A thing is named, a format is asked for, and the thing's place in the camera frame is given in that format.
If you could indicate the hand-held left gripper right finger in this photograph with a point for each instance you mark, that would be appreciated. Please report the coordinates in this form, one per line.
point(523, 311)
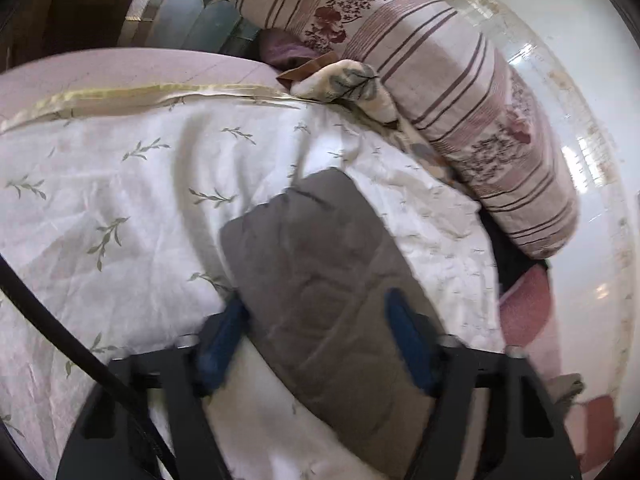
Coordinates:
point(405, 330)

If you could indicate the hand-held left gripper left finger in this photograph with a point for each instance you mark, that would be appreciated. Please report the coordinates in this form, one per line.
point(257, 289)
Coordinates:
point(222, 342)

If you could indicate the grey puffer jacket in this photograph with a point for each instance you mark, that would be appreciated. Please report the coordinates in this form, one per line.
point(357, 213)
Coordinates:
point(320, 270)

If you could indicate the pink cloth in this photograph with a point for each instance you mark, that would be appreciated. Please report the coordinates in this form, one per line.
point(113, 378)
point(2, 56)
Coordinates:
point(525, 310)

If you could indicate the white leaf print bed sheet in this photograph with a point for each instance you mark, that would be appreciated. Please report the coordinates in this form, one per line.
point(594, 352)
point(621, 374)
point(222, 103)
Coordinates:
point(125, 200)

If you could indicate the cream leaf print pillow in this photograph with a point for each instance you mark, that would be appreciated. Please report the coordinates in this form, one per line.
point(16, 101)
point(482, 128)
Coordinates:
point(350, 85)

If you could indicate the striped floral pillow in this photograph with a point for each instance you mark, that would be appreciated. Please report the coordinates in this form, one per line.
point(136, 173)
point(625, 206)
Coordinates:
point(425, 75)

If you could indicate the brown cloth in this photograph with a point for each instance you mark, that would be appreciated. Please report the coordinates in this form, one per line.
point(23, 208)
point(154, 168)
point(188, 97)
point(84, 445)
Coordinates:
point(305, 67)

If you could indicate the purple cloth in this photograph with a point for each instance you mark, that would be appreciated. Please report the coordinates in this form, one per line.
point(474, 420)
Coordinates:
point(282, 47)

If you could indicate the window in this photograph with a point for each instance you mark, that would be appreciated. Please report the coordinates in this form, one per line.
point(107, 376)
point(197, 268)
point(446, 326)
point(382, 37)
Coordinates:
point(195, 5)

